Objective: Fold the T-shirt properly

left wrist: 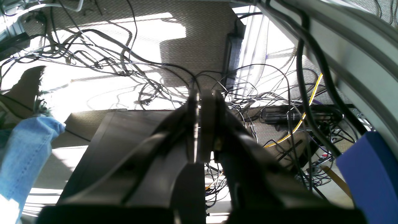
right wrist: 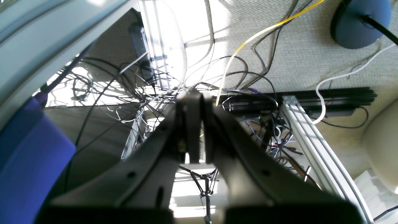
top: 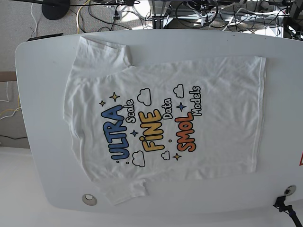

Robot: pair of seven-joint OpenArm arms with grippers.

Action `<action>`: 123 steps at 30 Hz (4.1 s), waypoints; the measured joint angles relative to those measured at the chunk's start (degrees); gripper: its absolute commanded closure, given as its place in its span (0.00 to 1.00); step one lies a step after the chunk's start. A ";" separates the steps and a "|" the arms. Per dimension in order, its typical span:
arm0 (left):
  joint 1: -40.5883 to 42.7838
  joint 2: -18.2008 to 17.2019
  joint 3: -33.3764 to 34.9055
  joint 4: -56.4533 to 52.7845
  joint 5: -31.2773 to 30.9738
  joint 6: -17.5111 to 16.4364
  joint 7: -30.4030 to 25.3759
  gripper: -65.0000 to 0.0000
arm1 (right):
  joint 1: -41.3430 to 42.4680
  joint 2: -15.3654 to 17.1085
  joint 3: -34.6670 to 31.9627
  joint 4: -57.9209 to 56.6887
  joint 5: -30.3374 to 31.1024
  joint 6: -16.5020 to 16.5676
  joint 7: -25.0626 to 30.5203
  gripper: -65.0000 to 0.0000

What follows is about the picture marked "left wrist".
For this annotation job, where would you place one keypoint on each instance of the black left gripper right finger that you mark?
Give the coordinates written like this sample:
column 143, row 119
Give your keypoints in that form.
column 261, row 190

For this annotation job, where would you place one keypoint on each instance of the black power strip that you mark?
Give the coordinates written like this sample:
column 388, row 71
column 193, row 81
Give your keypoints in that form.
column 280, row 114

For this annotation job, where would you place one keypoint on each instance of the blue denim cloth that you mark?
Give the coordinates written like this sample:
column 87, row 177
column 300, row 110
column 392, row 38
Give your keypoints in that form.
column 27, row 149

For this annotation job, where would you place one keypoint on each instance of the black flat case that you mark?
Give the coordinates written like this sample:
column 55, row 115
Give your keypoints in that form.
column 118, row 134

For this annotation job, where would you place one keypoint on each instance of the aluminium frame rail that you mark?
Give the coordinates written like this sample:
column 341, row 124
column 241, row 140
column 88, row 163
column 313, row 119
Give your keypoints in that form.
column 361, row 51

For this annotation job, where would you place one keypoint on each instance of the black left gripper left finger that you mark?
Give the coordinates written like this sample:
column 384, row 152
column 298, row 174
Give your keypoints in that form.
column 139, row 189

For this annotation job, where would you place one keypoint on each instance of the blue box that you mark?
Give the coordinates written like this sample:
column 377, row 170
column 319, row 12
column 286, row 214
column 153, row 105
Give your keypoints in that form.
column 370, row 170

